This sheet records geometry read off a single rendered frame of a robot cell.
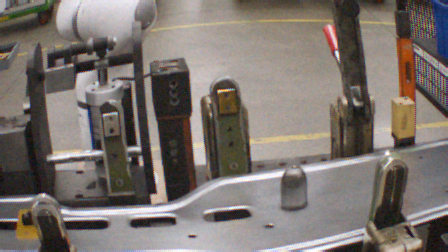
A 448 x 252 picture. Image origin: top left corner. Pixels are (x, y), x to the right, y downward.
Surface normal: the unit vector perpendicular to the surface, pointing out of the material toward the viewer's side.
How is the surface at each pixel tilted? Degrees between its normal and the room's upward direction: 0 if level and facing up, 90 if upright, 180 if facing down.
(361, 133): 90
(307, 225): 0
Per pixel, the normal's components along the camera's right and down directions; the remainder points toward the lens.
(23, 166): 0.15, 0.33
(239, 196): -0.07, -0.94
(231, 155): 0.12, 0.13
